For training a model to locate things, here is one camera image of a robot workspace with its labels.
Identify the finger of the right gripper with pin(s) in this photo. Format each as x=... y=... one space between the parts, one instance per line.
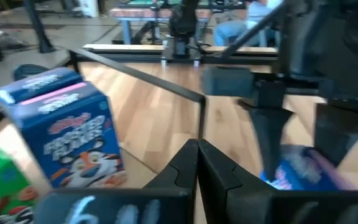
x=337 y=133
x=270 y=133

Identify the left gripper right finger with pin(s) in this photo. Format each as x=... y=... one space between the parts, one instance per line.
x=222 y=186

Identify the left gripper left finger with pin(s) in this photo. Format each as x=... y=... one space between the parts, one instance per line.
x=179 y=174

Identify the green Apple Jacks cereal box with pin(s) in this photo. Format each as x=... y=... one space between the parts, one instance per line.
x=2 y=174

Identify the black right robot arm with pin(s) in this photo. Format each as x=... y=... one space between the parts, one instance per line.
x=183 y=21

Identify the person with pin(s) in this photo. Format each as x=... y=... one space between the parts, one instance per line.
x=228 y=31

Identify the blue-legged wooden workbench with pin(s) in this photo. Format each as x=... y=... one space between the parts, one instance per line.
x=126 y=31

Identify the white bin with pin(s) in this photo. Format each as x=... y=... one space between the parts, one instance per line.
x=89 y=7

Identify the black table clamp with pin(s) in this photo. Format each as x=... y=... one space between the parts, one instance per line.
x=23 y=70

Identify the black floor pole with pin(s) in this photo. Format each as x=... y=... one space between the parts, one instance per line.
x=37 y=28

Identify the black aluminium table frame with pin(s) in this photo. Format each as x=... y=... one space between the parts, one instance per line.
x=120 y=57

